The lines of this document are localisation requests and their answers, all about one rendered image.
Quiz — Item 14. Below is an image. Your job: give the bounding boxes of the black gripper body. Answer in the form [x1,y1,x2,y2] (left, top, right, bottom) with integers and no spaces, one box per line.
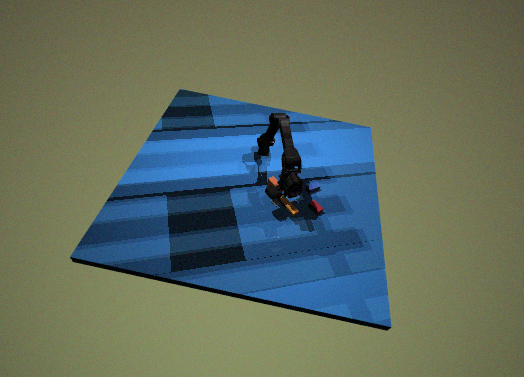
[265,175,303,200]

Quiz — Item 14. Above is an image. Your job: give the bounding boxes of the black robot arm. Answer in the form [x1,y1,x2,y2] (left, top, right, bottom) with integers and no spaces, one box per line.
[257,113,303,199]

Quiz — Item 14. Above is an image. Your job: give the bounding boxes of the orange long bar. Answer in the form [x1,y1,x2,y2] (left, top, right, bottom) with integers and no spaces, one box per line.
[267,176,299,216]

